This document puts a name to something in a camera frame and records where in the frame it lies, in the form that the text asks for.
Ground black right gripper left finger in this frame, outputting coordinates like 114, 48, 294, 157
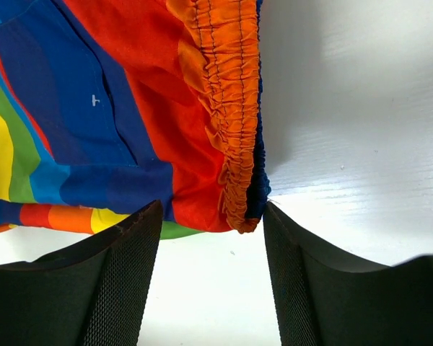
0, 201, 163, 345

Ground rainbow striped shorts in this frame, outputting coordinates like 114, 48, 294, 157
0, 1, 270, 239

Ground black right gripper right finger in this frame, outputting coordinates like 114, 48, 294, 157
263, 204, 433, 345

